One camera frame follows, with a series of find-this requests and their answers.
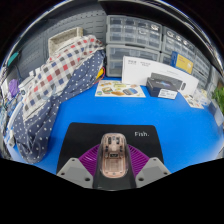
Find yellow and blue box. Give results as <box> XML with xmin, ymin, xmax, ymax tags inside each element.
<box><xmin>170</xmin><ymin>50</ymin><xmax>195</xmax><ymax>75</ymax></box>

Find small yellow object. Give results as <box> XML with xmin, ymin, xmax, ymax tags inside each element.
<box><xmin>95</xmin><ymin>65</ymin><xmax>106</xmax><ymax>81</ymax></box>

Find red blue checked cloth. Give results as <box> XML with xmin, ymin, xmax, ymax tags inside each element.
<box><xmin>21</xmin><ymin>34</ymin><xmax>105</xmax><ymax>121</ymax></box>

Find navy polka dot cloth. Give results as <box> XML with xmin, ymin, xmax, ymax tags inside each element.
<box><xmin>11</xmin><ymin>49</ymin><xmax>107</xmax><ymax>164</ymax></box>

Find green plant in white pot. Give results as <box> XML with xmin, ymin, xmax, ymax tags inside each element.
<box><xmin>209</xmin><ymin>84</ymin><xmax>224</xmax><ymax>128</ymax></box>

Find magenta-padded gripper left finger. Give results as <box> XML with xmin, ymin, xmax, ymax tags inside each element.
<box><xmin>56</xmin><ymin>143</ymin><xmax>102</xmax><ymax>190</ymax></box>

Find pink translucent computer mouse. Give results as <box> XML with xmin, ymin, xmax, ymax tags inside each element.
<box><xmin>99</xmin><ymin>132</ymin><xmax>130</xmax><ymax>179</ymax></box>

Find small purple object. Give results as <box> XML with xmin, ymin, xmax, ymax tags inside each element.
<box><xmin>7</xmin><ymin>78</ymin><xmax>20</xmax><ymax>98</ymax></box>

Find black mouse pad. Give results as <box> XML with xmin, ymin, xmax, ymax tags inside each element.
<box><xmin>55</xmin><ymin>121</ymin><xmax>165</xmax><ymax>174</ymax></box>

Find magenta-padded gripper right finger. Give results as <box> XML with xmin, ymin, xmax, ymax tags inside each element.
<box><xmin>127</xmin><ymin>143</ymin><xmax>172</xmax><ymax>189</ymax></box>

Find white blue-printed tissue box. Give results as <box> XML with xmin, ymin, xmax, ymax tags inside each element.
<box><xmin>194</xmin><ymin>87</ymin><xmax>214</xmax><ymax>107</ymax></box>

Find teal object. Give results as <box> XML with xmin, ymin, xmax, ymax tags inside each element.
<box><xmin>7</xmin><ymin>50</ymin><xmax>20</xmax><ymax>67</ymax></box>

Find white woven basket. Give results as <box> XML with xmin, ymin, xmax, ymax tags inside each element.
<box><xmin>47</xmin><ymin>26</ymin><xmax>84</xmax><ymax>54</ymax></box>

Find long white keyboard box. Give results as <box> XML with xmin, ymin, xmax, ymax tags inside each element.
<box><xmin>121</xmin><ymin>55</ymin><xmax>200</xmax><ymax>96</ymax></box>

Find small black box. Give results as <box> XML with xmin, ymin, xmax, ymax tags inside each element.
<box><xmin>145</xmin><ymin>76</ymin><xmax>179</xmax><ymax>100</ymax></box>

